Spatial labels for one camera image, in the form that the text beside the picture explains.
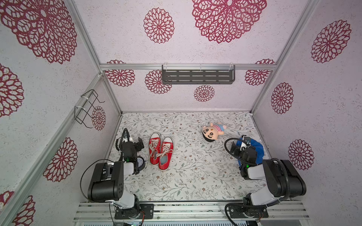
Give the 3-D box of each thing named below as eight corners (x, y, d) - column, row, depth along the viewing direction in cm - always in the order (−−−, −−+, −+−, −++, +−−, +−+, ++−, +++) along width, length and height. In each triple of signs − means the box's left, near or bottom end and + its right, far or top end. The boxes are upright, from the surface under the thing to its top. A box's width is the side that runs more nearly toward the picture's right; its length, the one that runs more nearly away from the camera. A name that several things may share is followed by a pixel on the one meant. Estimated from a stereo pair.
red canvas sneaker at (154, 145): (147, 166, 92) (145, 161, 87) (151, 136, 107) (150, 131, 102) (159, 166, 92) (158, 161, 87) (162, 136, 107) (161, 131, 102)
